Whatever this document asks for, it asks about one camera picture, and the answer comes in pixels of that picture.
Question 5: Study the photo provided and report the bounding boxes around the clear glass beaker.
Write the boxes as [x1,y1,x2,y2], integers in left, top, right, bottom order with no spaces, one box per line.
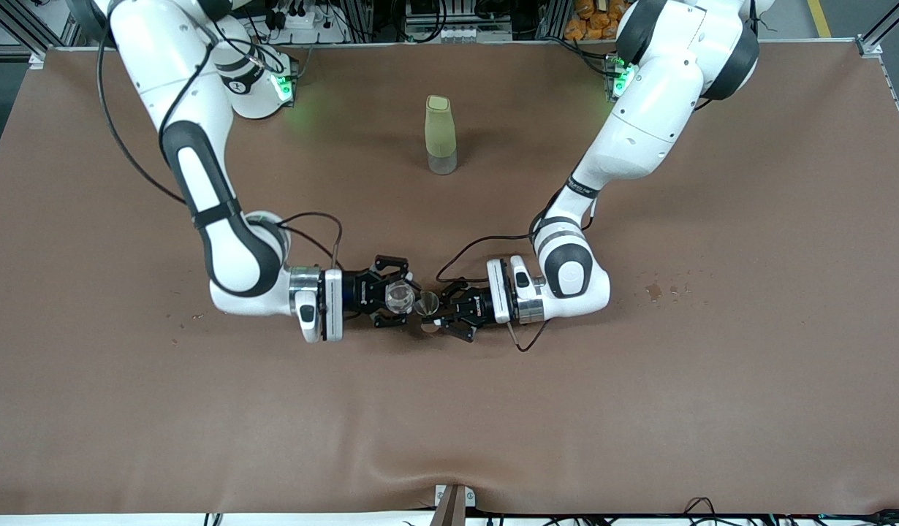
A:
[385,281,416,316]

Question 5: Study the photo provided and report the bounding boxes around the brown table mat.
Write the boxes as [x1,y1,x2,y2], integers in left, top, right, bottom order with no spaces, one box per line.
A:
[0,41,899,517]

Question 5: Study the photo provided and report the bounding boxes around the green bottle with clear base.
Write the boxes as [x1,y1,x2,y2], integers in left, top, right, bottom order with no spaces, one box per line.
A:
[425,95,458,176]

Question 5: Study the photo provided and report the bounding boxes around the white power strip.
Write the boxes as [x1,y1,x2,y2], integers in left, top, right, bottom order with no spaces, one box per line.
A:
[263,0,348,45]

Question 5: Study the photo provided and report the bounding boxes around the orange snack bags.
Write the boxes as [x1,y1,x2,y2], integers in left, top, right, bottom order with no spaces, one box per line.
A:
[564,0,627,42]

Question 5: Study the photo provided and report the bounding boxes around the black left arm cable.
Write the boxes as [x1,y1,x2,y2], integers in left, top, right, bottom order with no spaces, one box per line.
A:
[436,190,598,353]

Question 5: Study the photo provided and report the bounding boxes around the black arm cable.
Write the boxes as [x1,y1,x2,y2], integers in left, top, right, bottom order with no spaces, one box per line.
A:
[436,190,598,353]
[95,0,345,272]

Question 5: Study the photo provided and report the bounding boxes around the metal table edge bracket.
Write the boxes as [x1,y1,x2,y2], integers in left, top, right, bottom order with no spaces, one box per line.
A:
[433,484,477,526]

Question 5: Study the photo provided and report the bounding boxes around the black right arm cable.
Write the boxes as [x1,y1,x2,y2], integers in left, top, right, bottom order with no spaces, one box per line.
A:
[95,0,345,272]

